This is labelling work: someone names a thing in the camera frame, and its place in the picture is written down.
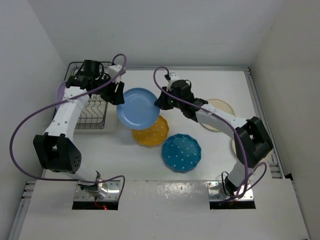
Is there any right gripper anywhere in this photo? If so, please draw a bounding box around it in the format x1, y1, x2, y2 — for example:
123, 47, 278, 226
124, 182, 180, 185
155, 86, 184, 110

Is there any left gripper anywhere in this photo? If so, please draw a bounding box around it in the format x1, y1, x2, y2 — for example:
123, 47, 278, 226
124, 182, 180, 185
92, 73, 124, 105

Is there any light blue plate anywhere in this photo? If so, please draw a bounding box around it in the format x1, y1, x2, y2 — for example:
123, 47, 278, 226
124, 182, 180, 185
116, 87, 160, 130

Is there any purple plate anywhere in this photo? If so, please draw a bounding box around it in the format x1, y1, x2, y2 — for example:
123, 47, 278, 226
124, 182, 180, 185
55, 81, 66, 103

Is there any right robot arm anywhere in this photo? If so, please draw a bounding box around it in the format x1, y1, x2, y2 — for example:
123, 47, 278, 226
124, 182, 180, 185
154, 75, 274, 199

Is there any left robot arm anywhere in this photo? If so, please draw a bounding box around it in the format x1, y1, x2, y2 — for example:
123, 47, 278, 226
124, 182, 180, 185
33, 60, 125, 195

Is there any cream drip tray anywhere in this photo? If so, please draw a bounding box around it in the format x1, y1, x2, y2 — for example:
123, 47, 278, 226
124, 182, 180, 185
75, 93, 118, 134

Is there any yellow dotted plate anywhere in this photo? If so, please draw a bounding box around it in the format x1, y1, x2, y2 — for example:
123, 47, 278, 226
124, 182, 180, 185
132, 115, 170, 147

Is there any teal dotted plate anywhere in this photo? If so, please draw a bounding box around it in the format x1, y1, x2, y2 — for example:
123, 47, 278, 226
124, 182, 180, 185
161, 133, 202, 173

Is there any cream green plate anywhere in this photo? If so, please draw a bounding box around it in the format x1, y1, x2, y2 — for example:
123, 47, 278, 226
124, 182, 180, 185
200, 98, 236, 133

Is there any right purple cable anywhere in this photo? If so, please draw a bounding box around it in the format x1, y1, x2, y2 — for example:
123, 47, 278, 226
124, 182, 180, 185
152, 65, 268, 201

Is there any purple cable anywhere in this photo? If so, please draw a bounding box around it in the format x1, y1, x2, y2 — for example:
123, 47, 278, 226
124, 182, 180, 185
152, 65, 268, 201
9, 53, 128, 201

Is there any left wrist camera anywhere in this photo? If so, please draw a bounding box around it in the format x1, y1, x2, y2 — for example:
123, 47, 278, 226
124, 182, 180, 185
107, 64, 126, 82

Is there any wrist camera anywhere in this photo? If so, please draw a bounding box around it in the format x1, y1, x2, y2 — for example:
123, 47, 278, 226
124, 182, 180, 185
164, 72, 180, 89
107, 64, 126, 82

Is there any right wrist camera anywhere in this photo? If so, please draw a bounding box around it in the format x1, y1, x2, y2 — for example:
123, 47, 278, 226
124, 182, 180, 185
164, 72, 180, 89

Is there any wire dish rack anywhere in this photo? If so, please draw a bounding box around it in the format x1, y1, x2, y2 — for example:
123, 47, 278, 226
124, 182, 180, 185
55, 61, 113, 132

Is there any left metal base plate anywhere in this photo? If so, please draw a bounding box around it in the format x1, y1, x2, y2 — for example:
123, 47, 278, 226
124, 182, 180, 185
74, 180, 121, 202

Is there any metal base plate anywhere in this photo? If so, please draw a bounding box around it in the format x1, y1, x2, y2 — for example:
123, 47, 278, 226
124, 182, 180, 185
74, 180, 121, 202
206, 180, 254, 202

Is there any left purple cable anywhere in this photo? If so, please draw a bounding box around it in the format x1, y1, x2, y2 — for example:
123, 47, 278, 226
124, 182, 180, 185
9, 53, 128, 201

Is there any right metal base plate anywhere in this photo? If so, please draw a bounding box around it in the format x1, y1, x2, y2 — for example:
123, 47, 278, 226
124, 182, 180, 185
206, 180, 254, 202

